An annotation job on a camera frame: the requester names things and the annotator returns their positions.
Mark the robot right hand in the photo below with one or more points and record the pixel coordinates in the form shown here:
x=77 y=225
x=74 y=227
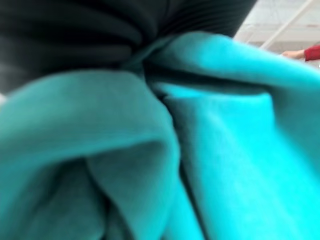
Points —
x=75 y=32

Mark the teal cloth garment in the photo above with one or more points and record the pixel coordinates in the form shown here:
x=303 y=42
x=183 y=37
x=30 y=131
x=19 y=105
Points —
x=175 y=150

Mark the person's hand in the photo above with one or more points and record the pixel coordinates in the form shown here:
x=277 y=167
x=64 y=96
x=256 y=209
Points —
x=293 y=53

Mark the white rail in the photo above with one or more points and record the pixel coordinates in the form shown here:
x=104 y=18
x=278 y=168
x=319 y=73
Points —
x=287 y=26

